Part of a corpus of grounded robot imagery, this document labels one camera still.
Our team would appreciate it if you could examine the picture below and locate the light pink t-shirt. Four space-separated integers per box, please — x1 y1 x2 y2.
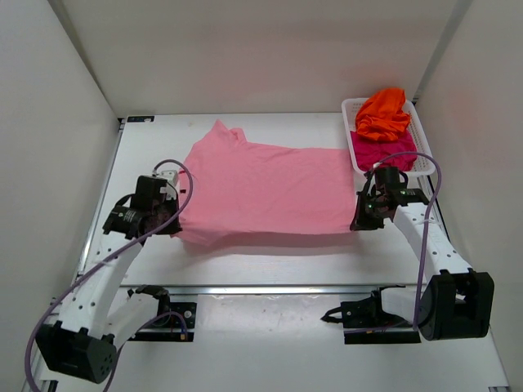
177 121 355 246

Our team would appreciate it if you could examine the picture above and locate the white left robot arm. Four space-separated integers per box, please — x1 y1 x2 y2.
34 171 181 384

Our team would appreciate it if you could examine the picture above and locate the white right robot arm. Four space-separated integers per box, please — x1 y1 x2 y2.
350 167 494 341

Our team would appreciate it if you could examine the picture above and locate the magenta t-shirt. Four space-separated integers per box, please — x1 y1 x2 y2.
351 132 417 172

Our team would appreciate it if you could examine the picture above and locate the white perforated plastic basket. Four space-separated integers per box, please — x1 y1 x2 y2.
341 98 436 178

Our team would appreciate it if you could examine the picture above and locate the orange t-shirt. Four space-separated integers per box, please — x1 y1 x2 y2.
355 87 410 142

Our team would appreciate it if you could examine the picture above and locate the dark label sticker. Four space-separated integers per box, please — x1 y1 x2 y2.
126 115 154 123

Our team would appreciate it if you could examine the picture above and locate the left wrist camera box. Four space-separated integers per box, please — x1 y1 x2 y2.
152 170 178 193

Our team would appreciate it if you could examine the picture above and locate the aluminium table edge rail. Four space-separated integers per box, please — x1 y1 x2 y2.
118 284 393 296

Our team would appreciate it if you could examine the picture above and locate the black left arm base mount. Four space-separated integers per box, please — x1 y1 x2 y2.
127 285 197 342

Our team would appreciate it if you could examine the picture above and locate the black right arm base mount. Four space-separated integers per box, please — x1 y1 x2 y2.
320 287 421 345

